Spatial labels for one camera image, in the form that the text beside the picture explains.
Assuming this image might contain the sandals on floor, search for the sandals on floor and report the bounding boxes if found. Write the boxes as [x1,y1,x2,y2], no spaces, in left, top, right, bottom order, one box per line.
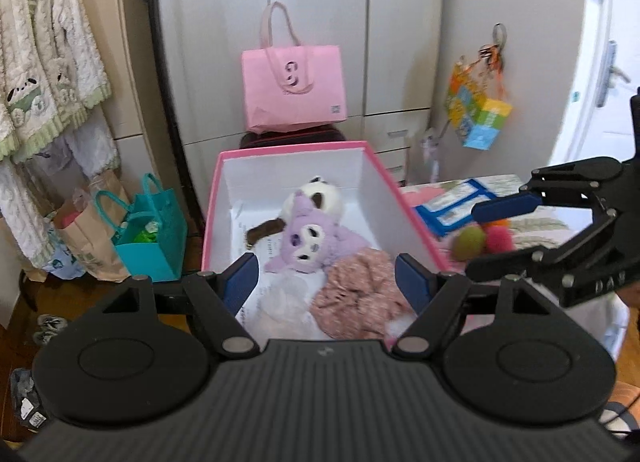
[32,315,68,346]

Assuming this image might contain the white fluffy pants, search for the white fluffy pants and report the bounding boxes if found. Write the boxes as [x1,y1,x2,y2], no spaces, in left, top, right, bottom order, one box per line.
[1,106,120,272]

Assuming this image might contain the colourful hanging gift bag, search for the colourful hanging gift bag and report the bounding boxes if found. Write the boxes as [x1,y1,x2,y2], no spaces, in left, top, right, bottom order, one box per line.
[444,44,513,151]

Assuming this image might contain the orange plush ball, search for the orange plush ball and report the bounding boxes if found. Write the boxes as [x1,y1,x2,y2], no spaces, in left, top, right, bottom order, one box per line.
[480,219,510,229]

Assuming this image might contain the green plush ball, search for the green plush ball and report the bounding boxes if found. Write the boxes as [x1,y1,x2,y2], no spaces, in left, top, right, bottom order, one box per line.
[450,226,486,263]

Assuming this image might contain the black suitcase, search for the black suitcase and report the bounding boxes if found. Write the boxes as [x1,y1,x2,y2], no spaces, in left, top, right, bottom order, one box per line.
[240,125,346,149]

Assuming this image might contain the brown paper bag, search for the brown paper bag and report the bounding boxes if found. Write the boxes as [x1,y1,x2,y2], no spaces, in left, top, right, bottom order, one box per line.
[53,169,129,283]

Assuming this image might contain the white door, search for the white door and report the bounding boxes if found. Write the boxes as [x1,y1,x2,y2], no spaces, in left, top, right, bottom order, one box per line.
[549,0,639,165]

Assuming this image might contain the black clothes rack pole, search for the black clothes rack pole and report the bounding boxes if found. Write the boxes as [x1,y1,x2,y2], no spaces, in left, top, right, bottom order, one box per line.
[143,0,205,237]

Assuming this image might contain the pink tote bag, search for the pink tote bag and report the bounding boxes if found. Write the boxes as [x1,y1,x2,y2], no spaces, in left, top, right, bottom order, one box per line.
[241,1,348,135]

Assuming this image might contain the grey wardrobe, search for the grey wardrobe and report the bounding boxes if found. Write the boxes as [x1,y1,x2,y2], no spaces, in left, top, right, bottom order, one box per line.
[160,0,442,207]

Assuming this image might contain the pink cardboard box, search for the pink cardboard box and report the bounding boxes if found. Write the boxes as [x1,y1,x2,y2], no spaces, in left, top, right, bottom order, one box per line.
[200,140,452,348]

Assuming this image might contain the pink plush ball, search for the pink plush ball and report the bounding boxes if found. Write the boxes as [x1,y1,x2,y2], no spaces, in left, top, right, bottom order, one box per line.
[484,227,515,254]

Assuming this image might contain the teal gift bag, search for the teal gift bag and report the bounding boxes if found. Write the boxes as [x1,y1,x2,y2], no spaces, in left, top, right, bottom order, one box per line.
[93,174,188,282]

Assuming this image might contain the wall hook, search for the wall hook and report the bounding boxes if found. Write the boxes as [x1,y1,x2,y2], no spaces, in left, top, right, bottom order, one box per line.
[492,23,508,54]

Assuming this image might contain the pink floral cloth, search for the pink floral cloth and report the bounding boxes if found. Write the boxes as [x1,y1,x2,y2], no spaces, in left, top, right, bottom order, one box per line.
[310,247,416,339]

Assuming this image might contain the purple plush toy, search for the purple plush toy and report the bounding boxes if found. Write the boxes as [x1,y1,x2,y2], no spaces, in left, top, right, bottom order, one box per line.
[264,191,370,274]

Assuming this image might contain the white green knitted cardigan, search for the white green knitted cardigan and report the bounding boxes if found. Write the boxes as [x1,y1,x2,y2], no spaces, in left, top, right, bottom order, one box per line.
[1,0,112,161]

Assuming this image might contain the blue white tissue pack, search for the blue white tissue pack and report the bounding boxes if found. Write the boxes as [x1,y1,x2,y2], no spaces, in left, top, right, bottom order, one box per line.
[414,179,498,237]

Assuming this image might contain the white brown plush toy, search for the white brown plush toy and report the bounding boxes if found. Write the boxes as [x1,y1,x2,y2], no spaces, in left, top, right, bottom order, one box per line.
[245,176,345,249]

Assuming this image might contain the white fluffy cloth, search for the white fluffy cloth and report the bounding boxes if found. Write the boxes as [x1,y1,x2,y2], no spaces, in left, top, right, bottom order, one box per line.
[245,273,329,348]

